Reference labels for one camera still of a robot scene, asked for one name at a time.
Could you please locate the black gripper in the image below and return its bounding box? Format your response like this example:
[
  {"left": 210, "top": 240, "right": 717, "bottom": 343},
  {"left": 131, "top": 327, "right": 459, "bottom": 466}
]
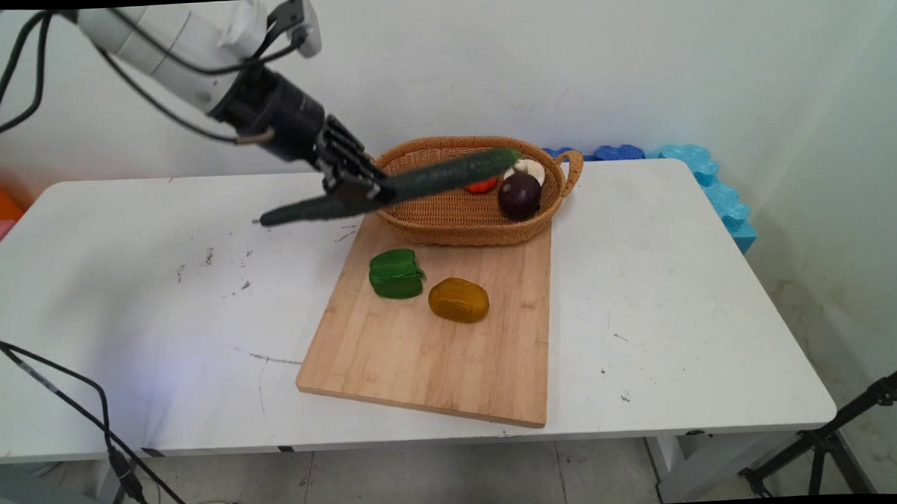
[{"left": 210, "top": 60, "right": 397, "bottom": 215}]

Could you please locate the long dark green cucumber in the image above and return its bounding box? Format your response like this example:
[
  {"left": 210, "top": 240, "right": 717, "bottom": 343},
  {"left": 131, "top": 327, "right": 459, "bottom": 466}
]
[{"left": 255, "top": 146, "right": 525, "bottom": 228}]

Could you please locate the woven wicker basket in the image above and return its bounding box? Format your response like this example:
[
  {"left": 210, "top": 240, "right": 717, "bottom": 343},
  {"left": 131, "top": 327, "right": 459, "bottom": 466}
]
[{"left": 370, "top": 132, "right": 587, "bottom": 251}]

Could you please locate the green bell pepper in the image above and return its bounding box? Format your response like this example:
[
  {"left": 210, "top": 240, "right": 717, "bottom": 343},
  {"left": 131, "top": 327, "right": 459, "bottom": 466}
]
[{"left": 368, "top": 248, "right": 427, "bottom": 300}]

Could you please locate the yellow-brown potato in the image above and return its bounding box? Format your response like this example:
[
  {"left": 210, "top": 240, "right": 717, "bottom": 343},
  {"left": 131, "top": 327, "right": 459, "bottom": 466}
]
[{"left": 428, "top": 276, "right": 491, "bottom": 326}]

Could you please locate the dark purple round vegetable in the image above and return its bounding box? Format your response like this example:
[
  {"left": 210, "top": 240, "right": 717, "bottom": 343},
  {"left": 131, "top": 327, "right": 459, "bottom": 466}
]
[{"left": 497, "top": 172, "right": 544, "bottom": 222}]

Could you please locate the white garlic bulb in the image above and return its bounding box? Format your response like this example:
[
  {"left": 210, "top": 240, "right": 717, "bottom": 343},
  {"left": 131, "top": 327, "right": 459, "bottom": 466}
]
[{"left": 503, "top": 157, "right": 546, "bottom": 188}]

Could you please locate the wooden cutting board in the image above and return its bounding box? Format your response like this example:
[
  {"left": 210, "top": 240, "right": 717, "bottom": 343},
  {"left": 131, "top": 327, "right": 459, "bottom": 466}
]
[{"left": 290, "top": 204, "right": 559, "bottom": 437}]

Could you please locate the orange object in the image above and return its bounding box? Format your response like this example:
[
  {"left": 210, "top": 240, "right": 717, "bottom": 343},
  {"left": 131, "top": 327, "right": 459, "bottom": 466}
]
[{"left": 0, "top": 181, "right": 27, "bottom": 224}]

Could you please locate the light blue foam mat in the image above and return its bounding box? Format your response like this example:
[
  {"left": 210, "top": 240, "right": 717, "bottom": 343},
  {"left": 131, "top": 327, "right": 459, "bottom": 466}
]
[{"left": 645, "top": 142, "right": 759, "bottom": 259}]

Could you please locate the white table leg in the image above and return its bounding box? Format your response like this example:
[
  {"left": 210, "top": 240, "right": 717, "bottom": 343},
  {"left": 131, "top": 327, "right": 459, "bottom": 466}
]
[
  {"left": 643, "top": 429, "right": 730, "bottom": 504},
  {"left": 90, "top": 457, "right": 142, "bottom": 504}
]

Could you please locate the black tripod stand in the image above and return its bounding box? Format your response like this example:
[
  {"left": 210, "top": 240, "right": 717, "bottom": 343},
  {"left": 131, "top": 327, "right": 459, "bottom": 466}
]
[{"left": 734, "top": 364, "right": 897, "bottom": 500}]

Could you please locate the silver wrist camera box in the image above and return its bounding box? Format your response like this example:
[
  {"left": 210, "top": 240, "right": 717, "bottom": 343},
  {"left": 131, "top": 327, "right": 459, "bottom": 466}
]
[{"left": 265, "top": 0, "right": 324, "bottom": 61}]

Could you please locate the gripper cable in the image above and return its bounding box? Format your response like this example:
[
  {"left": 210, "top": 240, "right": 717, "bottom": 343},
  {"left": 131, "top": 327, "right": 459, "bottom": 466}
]
[{"left": 95, "top": 38, "right": 276, "bottom": 151}]

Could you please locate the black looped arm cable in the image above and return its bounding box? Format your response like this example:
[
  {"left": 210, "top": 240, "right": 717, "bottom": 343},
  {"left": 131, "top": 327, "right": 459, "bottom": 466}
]
[{"left": 0, "top": 10, "right": 59, "bottom": 139}]

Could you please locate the black hanging cable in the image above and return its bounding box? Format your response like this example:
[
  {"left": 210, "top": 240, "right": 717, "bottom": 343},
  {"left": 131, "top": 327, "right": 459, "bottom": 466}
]
[{"left": 0, "top": 332, "right": 208, "bottom": 504}]

